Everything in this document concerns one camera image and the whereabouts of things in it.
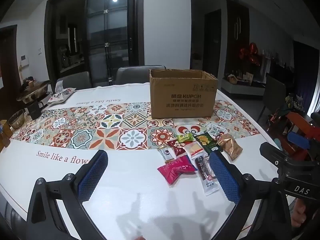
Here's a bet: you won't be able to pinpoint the patterned white tablecloth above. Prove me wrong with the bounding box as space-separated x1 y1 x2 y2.
0 81 290 240

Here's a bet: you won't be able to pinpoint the dark tall cabinet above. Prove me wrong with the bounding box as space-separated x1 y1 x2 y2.
226 0 251 76

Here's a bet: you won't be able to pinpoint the dark brown door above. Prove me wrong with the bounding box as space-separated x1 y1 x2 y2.
0 25 18 88

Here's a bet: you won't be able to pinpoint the orange red object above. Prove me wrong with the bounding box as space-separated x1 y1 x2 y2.
285 111 320 160

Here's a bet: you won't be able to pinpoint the pink snack packet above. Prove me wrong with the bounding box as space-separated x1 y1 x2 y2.
157 155 198 186

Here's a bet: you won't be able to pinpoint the dark and white snack packet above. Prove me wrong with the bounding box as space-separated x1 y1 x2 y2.
194 155 219 197

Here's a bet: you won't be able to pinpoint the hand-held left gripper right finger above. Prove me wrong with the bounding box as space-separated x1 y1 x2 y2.
209 151 293 240

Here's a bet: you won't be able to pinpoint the red snack packet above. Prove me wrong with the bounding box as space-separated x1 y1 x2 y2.
167 140 187 157

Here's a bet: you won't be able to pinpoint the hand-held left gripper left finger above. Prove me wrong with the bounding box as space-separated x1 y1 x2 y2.
26 149 109 240

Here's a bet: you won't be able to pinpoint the grey dining chair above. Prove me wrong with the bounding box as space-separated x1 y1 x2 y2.
260 73 287 128
115 66 167 84
56 71 92 90

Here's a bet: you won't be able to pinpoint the person's right hand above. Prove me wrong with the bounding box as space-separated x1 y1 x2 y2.
292 199 312 231

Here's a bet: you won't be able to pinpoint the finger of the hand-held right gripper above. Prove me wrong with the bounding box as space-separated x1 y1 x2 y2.
259 137 290 180
287 129 320 163

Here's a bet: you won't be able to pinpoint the floral patterned pillow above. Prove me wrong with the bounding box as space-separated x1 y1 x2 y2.
47 87 77 105

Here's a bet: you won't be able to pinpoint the white sideboard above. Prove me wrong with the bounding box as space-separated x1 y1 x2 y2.
221 76 267 96

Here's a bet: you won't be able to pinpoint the flower bouquet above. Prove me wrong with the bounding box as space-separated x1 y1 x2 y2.
285 94 304 112

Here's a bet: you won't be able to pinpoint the dark green snack packet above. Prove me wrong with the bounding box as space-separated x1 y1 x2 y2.
195 132 223 155

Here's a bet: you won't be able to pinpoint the gold foil snack packet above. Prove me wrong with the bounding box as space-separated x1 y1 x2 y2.
216 133 243 161

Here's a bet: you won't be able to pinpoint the white packet with gold ends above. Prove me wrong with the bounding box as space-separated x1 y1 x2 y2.
157 146 175 162

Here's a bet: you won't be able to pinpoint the dark glass sliding door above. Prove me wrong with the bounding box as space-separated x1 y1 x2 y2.
46 0 144 87

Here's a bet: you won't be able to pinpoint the clear yellow cracker packet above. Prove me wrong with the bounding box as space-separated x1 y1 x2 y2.
185 141 204 158

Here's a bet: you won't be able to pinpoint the red foil balloons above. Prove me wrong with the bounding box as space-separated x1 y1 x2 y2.
239 42 266 67

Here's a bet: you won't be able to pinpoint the black mug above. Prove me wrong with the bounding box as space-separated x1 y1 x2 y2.
26 101 44 119

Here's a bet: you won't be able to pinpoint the brown cardboard box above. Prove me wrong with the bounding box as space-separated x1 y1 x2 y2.
149 68 219 119

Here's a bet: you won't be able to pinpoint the glass bowl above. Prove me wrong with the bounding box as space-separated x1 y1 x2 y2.
7 109 26 131

